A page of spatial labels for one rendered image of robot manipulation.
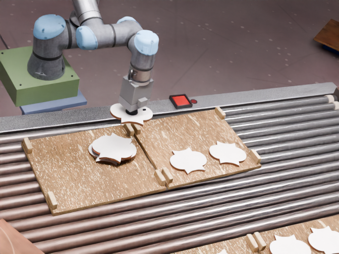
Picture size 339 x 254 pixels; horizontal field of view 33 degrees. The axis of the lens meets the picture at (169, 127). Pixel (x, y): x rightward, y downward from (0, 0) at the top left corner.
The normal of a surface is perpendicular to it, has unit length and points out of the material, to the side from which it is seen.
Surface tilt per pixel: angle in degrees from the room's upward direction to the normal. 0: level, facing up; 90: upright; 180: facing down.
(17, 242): 0
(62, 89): 90
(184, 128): 0
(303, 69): 0
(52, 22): 9
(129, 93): 90
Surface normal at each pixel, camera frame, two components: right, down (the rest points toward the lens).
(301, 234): 0.21, -0.76
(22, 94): 0.50, 0.62
